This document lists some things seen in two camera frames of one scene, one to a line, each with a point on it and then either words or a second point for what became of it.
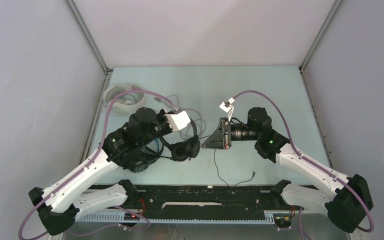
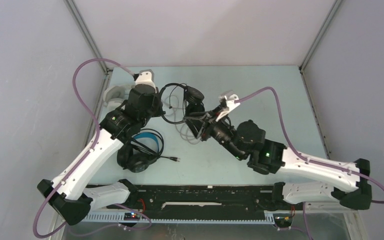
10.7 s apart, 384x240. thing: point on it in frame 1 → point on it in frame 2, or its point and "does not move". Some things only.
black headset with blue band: (145, 156) does not move
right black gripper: (219, 139) → (205, 126)
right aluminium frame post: (332, 9) does not move
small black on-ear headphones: (186, 149) → (190, 94)
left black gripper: (162, 115) → (159, 110)
